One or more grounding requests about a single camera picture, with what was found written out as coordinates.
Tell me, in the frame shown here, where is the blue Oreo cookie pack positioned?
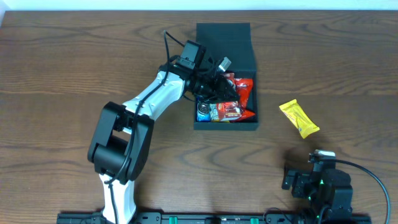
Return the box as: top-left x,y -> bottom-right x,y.
196,97 -> 211,122

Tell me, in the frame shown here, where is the red Hello Panda box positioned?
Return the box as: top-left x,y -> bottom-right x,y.
217,73 -> 240,122

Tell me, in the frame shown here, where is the red jerky snack bag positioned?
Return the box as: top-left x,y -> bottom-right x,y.
234,78 -> 255,123

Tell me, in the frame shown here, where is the dark green box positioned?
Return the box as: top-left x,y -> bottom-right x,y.
193,23 -> 259,131

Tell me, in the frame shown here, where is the yellow snack bar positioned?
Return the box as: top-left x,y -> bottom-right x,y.
279,99 -> 320,139

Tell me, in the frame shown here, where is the yellow seed snack bag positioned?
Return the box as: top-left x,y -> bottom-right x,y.
209,104 -> 220,122

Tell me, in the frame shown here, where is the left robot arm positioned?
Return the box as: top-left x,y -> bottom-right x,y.
88,62 -> 239,223

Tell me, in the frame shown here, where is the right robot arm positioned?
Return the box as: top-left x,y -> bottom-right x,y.
282,168 -> 372,224

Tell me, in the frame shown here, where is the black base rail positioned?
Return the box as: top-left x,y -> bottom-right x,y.
56,211 -> 373,224

